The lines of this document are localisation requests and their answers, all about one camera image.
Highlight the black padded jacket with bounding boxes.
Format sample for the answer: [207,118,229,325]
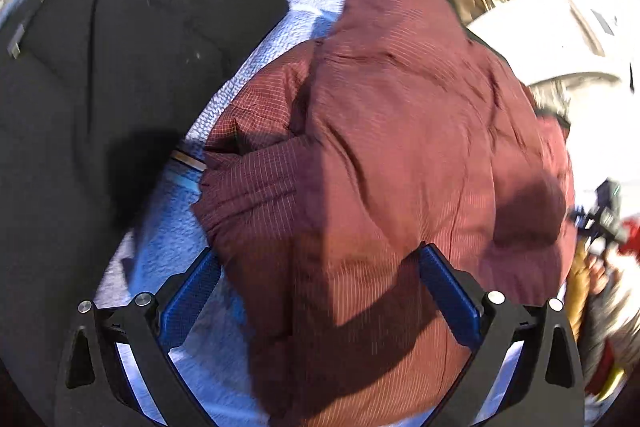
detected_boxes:
[0,0,292,427]

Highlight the blue checkered bed sheet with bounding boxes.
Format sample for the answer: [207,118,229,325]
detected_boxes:
[0,0,526,427]

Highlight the white device with lettering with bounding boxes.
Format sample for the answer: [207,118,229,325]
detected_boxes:
[468,0,632,86]

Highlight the maroon quilted jacket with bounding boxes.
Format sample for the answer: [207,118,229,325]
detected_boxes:
[193,0,576,426]

